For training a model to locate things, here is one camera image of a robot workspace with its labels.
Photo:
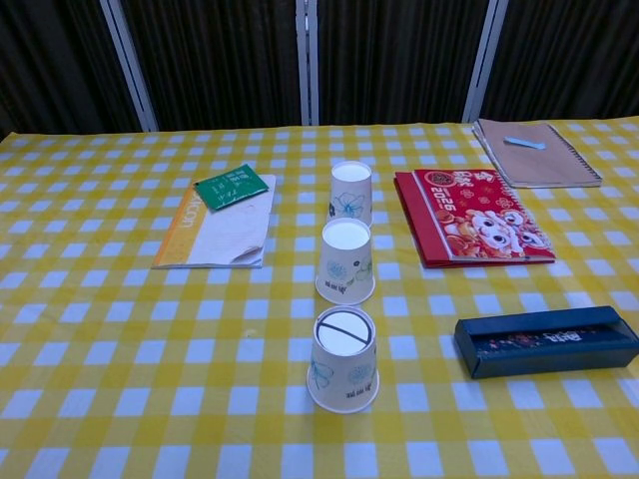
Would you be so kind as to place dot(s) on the dark blue long box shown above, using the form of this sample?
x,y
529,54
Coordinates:
x,y
544,344

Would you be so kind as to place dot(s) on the paper cup with black line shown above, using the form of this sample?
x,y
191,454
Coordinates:
x,y
342,374

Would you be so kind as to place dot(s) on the white partition frame post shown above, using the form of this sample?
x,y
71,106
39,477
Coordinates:
x,y
308,65
481,65
131,70

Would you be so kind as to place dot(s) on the yellow white checked tablecloth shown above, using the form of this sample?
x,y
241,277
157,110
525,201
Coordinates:
x,y
150,349

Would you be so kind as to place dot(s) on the green card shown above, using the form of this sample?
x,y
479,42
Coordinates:
x,y
229,187

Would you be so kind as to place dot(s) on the light blue strip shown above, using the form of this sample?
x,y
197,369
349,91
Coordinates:
x,y
521,142

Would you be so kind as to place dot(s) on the brown spiral notebook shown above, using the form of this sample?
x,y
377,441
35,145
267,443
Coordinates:
x,y
539,159

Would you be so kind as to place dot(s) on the orange and white booklet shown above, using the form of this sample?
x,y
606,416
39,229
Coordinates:
x,y
224,234

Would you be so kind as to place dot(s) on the dark pleated partition panel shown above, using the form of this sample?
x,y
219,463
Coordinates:
x,y
394,60
219,60
569,55
55,60

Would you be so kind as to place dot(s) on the white floral paper cup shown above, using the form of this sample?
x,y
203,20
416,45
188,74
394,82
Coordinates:
x,y
344,269
349,199

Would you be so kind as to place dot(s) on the red 2026 spiral calendar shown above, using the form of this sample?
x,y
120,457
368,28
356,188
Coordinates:
x,y
479,219

